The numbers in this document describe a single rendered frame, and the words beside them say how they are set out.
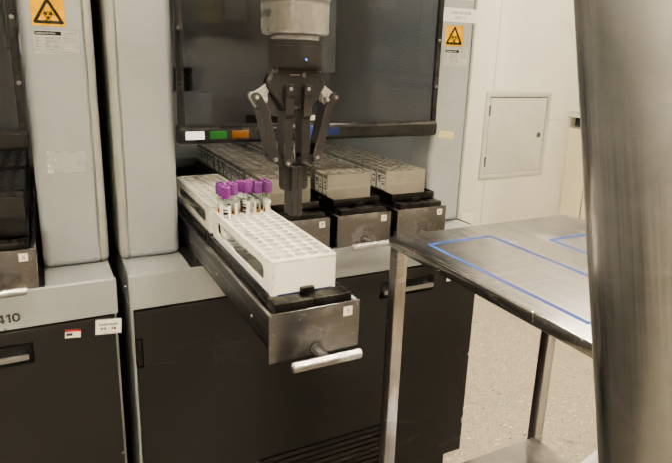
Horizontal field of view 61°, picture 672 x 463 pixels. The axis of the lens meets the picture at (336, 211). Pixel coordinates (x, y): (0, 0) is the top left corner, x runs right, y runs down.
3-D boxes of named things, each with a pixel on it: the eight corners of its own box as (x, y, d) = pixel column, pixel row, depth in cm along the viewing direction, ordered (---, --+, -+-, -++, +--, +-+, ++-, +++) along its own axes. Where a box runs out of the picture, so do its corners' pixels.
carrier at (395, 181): (420, 191, 142) (421, 167, 140) (424, 193, 140) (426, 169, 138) (379, 194, 137) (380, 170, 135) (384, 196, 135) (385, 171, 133)
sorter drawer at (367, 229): (238, 185, 182) (238, 157, 180) (279, 182, 188) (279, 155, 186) (345, 254, 119) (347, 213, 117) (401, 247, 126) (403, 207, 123)
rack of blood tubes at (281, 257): (212, 243, 103) (211, 209, 101) (265, 236, 107) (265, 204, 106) (271, 306, 77) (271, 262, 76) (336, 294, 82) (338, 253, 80)
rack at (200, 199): (176, 203, 130) (174, 176, 128) (219, 199, 135) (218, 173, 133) (210, 239, 105) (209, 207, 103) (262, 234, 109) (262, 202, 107)
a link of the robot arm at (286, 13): (250, -8, 75) (250, 39, 77) (275, -15, 68) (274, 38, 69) (312, -3, 79) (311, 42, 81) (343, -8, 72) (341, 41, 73)
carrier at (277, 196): (307, 201, 128) (307, 175, 127) (311, 203, 126) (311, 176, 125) (258, 205, 123) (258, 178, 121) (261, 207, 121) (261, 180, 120)
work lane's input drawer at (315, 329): (165, 228, 134) (163, 190, 132) (223, 222, 140) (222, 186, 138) (279, 382, 71) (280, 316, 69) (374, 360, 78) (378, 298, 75)
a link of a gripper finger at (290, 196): (297, 166, 78) (292, 167, 78) (297, 216, 80) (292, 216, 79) (289, 163, 80) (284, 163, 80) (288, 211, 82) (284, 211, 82)
